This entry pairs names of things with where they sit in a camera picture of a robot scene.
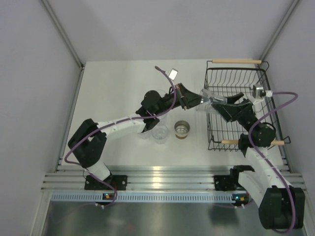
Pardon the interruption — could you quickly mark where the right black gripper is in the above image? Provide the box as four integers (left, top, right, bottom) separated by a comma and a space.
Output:
210, 92, 260, 134

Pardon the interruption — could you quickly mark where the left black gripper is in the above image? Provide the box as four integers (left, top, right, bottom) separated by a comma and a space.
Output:
154, 84, 208, 116

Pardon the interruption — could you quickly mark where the black wire dish rack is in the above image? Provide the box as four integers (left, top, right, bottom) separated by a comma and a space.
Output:
204, 60, 291, 151

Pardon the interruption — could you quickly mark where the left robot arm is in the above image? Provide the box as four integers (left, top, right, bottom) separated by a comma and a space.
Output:
67, 83, 202, 190

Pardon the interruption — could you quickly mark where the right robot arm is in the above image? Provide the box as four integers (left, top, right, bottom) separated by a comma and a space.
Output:
210, 93, 305, 234

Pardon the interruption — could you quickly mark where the steel cup cork base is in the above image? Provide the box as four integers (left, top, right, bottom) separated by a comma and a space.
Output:
174, 120, 190, 139

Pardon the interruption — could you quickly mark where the clear plastic cup bottom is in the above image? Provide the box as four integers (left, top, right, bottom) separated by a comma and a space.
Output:
151, 124, 169, 145

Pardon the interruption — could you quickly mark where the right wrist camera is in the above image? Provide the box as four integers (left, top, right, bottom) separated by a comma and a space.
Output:
249, 84, 273, 105

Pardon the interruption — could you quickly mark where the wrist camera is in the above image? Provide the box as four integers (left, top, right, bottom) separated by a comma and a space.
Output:
167, 68, 178, 81
249, 84, 273, 105

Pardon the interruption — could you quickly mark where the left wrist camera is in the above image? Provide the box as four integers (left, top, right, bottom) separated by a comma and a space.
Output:
167, 68, 178, 81

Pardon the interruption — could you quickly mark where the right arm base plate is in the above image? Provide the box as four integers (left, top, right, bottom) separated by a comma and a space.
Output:
214, 175, 245, 191

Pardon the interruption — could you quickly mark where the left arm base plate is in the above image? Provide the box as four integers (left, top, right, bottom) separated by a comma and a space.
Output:
84, 175, 127, 191

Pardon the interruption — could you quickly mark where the aluminium mounting rail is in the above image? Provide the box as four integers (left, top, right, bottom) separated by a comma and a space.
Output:
40, 166, 307, 192

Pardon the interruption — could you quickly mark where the slotted grey cable duct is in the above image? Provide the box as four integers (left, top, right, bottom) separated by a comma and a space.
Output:
51, 192, 247, 204

